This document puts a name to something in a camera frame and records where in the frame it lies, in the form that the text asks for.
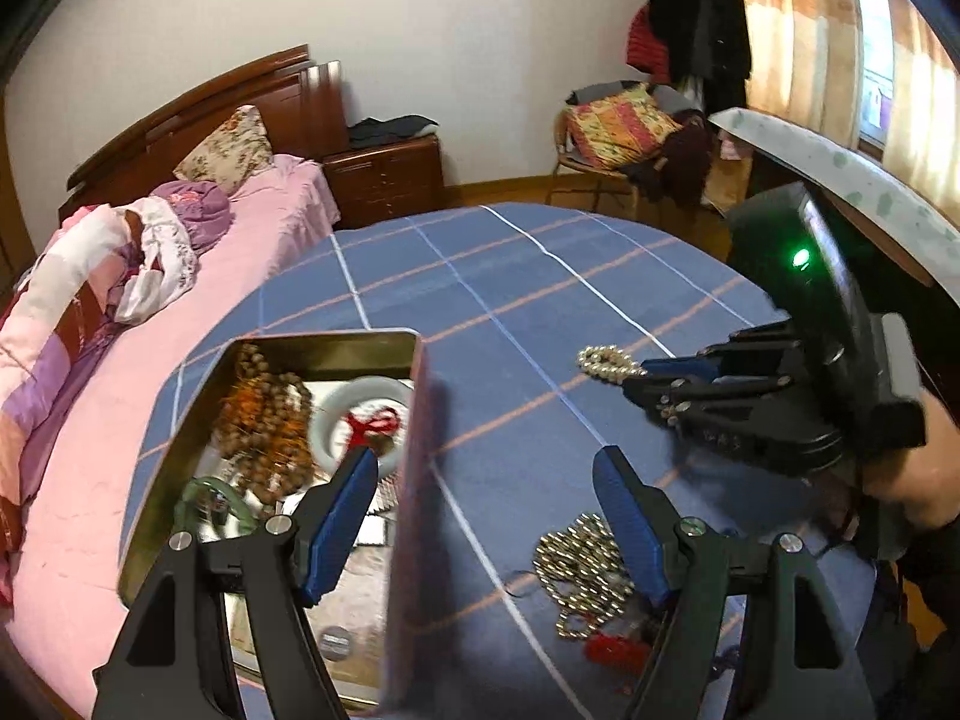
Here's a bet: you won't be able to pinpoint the pearl bead necklace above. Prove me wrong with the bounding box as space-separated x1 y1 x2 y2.
574 343 650 386

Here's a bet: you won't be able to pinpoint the dark green jade bangle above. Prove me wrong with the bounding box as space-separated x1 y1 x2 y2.
172 476 259 541

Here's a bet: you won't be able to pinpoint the metallic silver bead necklace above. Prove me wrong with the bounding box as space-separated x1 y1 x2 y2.
532 512 640 642

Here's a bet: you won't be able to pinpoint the brown wooden bead necklace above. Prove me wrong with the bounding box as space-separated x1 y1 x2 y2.
213 343 317 508

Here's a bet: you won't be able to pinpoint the pink metal tin box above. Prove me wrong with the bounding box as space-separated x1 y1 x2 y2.
94 328 424 718

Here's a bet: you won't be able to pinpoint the red knot tassel charm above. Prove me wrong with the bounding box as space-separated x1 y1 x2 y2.
345 406 402 455

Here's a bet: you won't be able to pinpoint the pale jade bangle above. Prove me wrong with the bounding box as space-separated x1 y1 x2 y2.
308 376 413 481

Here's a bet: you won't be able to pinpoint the person's right hand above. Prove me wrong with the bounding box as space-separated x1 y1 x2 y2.
862 390 960 530

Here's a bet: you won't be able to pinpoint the pink bed sheet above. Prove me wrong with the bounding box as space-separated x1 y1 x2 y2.
3 154 338 715

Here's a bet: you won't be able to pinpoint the blue plaid tablecloth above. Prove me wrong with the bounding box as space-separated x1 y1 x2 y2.
119 203 874 718

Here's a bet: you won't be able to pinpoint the desk with patterned cover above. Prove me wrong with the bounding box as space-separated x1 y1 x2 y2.
709 107 958 301

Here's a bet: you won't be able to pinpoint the dark maroon clothes on chair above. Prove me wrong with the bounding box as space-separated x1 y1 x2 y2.
625 110 715 210

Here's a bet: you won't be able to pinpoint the rattan chair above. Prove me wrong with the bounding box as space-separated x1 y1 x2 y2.
545 110 641 218

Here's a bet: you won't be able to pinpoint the colourful striped cushion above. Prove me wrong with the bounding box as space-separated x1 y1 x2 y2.
566 83 682 171

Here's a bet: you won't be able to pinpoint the red hanging garment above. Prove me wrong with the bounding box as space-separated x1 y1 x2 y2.
626 5 670 85

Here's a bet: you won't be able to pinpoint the hanging dark coats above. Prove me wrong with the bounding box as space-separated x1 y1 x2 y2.
647 0 752 115

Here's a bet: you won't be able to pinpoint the beige curtain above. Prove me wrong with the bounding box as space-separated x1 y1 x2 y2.
743 0 958 220

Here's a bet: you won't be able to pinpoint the wooden nightstand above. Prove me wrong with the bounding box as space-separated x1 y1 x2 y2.
322 135 444 229

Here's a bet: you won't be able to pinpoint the pink purple patchwork quilt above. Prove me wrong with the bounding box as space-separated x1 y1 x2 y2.
0 193 200 608

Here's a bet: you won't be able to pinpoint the dark clothes on nightstand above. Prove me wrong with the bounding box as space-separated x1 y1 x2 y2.
347 114 438 149

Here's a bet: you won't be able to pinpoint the purple garment on bed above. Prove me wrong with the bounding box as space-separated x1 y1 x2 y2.
151 181 235 255

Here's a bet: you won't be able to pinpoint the wooden bed headboard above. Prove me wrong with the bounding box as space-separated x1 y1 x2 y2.
57 44 348 220

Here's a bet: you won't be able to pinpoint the floral pillow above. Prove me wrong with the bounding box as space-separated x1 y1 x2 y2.
174 104 274 197

